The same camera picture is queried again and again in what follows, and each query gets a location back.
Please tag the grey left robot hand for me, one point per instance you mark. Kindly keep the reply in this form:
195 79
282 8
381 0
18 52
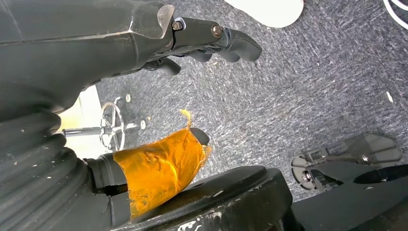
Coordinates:
63 47

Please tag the black robot body housing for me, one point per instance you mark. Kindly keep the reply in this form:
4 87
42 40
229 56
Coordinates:
239 197

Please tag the pale panel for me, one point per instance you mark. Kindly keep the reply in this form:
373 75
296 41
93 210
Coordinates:
87 108

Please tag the white rounded object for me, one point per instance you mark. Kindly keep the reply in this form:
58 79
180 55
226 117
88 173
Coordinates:
267 11

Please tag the orange tape wrap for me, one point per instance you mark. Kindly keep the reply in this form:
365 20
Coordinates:
159 169

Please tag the white paper scrap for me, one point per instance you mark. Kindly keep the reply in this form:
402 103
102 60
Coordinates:
389 97

